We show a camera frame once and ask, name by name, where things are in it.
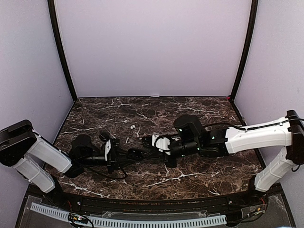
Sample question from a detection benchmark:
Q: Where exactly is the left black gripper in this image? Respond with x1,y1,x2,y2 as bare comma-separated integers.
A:
80,147,135,174

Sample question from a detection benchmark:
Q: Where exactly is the black oval charging case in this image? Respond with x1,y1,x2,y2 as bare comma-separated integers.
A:
127,148,143,161

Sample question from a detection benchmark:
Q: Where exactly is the black round charging case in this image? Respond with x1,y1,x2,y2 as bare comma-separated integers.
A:
99,131,111,142

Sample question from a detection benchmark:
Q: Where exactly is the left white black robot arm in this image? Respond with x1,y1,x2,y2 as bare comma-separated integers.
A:
0,120,142,207

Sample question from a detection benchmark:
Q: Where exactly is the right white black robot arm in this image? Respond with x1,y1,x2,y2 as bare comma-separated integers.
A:
142,110,304,206

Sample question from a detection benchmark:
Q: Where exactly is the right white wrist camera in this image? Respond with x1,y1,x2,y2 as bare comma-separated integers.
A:
142,134,173,155

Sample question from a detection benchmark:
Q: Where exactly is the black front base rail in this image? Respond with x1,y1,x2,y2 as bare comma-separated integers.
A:
23,184,283,214

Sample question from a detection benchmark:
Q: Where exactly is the white slotted cable duct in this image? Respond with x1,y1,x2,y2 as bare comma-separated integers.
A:
30,203,227,228

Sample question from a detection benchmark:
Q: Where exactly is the right black frame post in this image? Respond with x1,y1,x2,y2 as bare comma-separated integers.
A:
229,0,259,103

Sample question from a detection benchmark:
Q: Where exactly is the black frame post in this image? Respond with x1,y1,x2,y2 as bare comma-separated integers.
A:
47,0,78,102
229,0,259,103

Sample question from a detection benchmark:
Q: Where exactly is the left black frame post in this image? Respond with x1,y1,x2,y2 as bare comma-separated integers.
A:
47,0,78,102

